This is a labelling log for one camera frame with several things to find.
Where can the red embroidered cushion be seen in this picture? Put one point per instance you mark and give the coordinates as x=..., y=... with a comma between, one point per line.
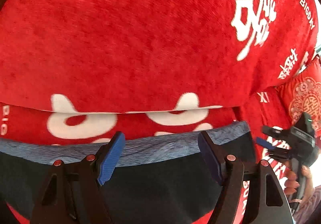
x=302, y=94

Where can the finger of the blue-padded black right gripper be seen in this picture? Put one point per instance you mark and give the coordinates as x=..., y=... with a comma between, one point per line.
x=266, y=201

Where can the black pants with grey waistband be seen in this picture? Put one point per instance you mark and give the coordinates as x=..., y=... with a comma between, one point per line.
x=161, y=179

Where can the red bed cover white lettering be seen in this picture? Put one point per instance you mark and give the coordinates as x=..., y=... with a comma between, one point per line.
x=235, y=128

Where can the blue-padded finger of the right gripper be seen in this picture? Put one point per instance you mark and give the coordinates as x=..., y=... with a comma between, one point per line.
x=265, y=144

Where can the person's right hand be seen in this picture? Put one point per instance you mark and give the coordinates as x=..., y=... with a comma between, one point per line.
x=291, y=183

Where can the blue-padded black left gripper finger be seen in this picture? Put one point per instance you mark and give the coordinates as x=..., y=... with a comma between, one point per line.
x=71, y=192

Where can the red quilt with white characters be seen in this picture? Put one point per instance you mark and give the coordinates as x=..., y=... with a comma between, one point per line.
x=118, y=56

